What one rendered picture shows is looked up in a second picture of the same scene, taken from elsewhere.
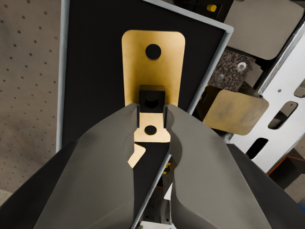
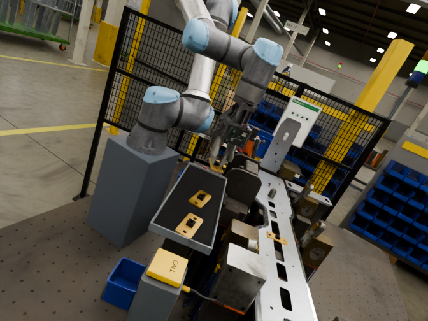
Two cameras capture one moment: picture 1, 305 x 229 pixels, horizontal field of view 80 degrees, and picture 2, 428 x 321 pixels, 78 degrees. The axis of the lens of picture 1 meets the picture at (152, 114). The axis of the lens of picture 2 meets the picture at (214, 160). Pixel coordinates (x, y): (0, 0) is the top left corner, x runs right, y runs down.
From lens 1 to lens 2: 0.83 m
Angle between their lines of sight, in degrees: 100
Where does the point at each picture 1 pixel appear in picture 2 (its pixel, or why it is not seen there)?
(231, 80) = (234, 209)
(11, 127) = not seen: outside the picture
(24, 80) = not seen: outside the picture
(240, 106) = (245, 227)
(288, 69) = (263, 245)
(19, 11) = (53, 258)
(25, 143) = not seen: outside the picture
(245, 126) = (255, 237)
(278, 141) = (297, 293)
